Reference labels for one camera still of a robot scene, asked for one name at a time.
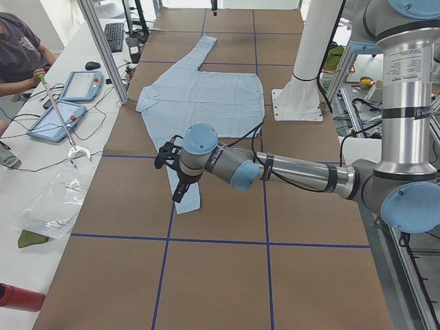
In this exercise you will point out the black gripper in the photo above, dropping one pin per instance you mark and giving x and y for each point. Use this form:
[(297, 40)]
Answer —
[(185, 179)]

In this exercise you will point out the light blue button-up shirt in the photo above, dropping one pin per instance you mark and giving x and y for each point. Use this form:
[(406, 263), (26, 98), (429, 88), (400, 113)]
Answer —
[(203, 107)]

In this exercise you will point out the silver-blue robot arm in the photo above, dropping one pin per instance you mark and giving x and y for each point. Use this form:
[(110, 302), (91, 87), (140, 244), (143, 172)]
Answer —
[(402, 187)]

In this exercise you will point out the long reacher grabber tool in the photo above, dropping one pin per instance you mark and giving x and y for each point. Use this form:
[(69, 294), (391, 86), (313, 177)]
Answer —
[(75, 149)]

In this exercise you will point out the brown paper table mat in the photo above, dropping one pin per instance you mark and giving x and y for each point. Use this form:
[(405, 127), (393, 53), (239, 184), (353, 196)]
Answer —
[(273, 257)]

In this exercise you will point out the clear plastic bag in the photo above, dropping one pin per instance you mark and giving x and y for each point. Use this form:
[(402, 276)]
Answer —
[(53, 211)]

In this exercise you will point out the upper blue teach pendant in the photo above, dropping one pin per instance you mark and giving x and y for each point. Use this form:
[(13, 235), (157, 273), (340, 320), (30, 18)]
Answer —
[(82, 86)]

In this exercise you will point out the blue teach pendant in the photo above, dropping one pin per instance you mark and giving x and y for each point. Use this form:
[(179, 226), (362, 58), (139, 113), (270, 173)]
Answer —
[(82, 86), (49, 128)]

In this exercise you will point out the lower blue teach pendant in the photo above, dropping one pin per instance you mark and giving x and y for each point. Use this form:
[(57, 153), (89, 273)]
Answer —
[(49, 128)]

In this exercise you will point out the black computer mouse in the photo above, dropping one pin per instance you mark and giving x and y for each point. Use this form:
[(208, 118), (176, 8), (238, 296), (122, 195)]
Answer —
[(92, 65)]

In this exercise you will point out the green folded cloth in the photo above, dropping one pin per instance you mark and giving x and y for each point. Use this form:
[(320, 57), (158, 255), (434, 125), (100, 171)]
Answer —
[(28, 238)]

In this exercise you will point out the black keyboard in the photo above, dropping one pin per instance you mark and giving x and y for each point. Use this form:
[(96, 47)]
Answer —
[(114, 34)]

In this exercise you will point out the seated person dark shirt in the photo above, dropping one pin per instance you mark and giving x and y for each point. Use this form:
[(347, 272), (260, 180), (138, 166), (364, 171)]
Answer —
[(23, 56)]

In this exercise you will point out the red cylinder bottle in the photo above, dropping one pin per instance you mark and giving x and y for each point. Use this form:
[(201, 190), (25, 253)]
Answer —
[(21, 299)]

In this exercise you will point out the white pedestal column base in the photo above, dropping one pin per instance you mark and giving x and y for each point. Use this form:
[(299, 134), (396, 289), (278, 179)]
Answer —
[(299, 100)]

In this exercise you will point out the aluminium frame post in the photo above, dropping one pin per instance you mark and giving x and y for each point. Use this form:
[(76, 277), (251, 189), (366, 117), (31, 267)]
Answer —
[(90, 16)]

